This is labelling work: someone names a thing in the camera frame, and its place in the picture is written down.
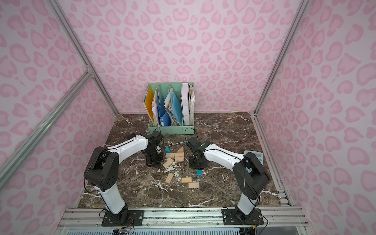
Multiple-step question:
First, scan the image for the natural wooden rectangular block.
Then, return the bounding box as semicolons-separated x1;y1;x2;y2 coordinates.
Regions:
165;153;175;159

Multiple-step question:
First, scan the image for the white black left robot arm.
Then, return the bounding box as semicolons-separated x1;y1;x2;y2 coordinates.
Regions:
84;131;165;221

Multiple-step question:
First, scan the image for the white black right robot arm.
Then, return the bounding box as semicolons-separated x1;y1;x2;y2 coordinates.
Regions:
186;137;270;220

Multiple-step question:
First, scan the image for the papers and folders stack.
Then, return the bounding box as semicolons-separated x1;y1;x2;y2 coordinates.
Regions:
142;83;196;127

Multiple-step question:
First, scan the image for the mint green file organizer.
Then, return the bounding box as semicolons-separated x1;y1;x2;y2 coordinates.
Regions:
143;82;196;136

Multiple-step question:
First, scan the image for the teal desk calculator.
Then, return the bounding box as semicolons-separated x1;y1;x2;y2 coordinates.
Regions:
243;150;264;165

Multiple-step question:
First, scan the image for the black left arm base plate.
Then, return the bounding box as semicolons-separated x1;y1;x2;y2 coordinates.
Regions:
101;209;145;227

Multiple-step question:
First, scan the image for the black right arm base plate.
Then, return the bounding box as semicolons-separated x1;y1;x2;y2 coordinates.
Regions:
221;207;264;227

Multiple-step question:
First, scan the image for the aluminium front rail frame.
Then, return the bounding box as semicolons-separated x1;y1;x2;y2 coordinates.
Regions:
55;206;312;235

